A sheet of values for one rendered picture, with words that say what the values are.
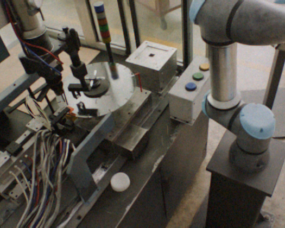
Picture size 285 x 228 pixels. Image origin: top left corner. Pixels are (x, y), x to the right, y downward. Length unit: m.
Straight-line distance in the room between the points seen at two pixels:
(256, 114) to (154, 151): 0.43
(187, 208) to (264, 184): 0.84
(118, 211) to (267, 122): 0.59
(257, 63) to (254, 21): 2.14
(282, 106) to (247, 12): 1.79
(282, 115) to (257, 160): 1.30
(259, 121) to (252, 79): 1.68
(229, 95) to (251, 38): 0.31
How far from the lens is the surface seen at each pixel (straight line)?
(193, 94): 1.19
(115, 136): 1.14
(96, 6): 1.33
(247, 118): 1.01
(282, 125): 2.33
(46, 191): 1.08
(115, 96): 1.15
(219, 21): 0.76
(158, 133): 1.25
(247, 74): 2.72
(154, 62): 1.36
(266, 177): 1.16
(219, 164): 1.16
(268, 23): 0.74
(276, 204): 1.98
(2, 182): 1.22
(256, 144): 1.05
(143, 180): 1.13
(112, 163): 1.18
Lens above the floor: 1.72
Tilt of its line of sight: 46 degrees down
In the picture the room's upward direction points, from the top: 10 degrees counter-clockwise
